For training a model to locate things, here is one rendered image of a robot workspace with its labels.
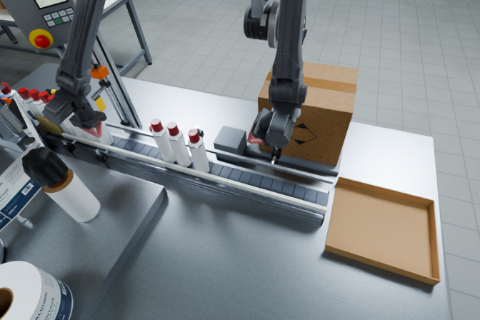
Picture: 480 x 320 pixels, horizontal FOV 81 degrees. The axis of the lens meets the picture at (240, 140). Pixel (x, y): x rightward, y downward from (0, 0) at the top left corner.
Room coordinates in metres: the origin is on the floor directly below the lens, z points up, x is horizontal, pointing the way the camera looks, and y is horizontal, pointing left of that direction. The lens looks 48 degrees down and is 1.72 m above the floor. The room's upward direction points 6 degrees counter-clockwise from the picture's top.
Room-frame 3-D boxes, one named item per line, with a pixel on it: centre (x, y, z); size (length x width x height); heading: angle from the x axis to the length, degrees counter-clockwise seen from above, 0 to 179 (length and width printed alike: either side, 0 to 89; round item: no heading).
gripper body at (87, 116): (0.72, 0.50, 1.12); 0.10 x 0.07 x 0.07; 66
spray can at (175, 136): (0.67, 0.22, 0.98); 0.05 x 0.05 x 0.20
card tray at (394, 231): (0.37, -0.42, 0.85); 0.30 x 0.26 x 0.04; 65
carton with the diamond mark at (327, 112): (0.77, -0.26, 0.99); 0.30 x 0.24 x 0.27; 67
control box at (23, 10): (0.91, 0.55, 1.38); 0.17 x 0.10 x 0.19; 120
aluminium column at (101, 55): (0.94, 0.47, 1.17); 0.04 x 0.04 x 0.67; 65
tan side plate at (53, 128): (0.88, 0.78, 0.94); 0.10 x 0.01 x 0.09; 65
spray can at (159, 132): (0.69, 0.27, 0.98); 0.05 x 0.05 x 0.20
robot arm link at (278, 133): (0.49, -0.11, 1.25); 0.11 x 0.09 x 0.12; 156
